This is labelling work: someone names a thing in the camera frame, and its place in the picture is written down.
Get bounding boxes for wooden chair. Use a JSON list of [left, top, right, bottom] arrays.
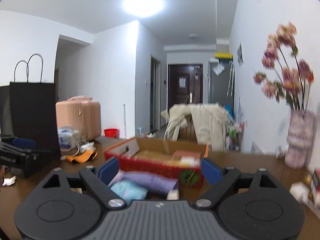
[[178, 115, 197, 142]]

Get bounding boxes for black paper shopping bag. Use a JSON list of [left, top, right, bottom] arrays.
[[9, 53, 62, 159]]

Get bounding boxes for crumpled white tissue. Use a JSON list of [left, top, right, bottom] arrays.
[[290, 182, 312, 205]]

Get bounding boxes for grey refrigerator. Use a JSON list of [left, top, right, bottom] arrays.
[[208, 58, 234, 116]]

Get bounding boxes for pink artificial flowers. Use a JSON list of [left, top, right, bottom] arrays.
[[253, 22, 315, 112]]

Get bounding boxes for clear plastic wrapped package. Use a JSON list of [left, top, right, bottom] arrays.
[[57, 126, 81, 150]]

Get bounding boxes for white board against wall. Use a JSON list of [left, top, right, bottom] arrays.
[[250, 141, 265, 154]]

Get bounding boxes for red plastic bucket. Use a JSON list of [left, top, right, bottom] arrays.
[[104, 128, 119, 139]]

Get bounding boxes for yellow box on refrigerator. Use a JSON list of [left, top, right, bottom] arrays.
[[215, 53, 233, 60]]

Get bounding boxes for round ceiling light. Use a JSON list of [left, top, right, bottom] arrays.
[[122, 0, 165, 18]]

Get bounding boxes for red black small box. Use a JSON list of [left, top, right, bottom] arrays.
[[310, 168, 320, 207]]

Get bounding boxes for red orange cardboard box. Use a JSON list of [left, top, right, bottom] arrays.
[[104, 137, 209, 188]]

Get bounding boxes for beige jacket on chair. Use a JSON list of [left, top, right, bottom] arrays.
[[161, 103, 233, 151]]

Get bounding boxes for pink suitcase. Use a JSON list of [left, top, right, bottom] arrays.
[[55, 96, 101, 141]]

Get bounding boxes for orange black pouch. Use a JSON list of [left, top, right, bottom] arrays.
[[61, 149, 98, 164]]

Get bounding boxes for purple striped cloth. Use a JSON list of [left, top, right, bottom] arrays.
[[108, 171, 178, 195]]

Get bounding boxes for pink textured vase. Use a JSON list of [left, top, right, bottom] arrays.
[[285, 110, 315, 169]]

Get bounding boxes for dark brown entrance door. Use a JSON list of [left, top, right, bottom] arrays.
[[168, 64, 203, 109]]

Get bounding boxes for light blue plush toy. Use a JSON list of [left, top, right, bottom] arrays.
[[111, 180, 148, 205]]

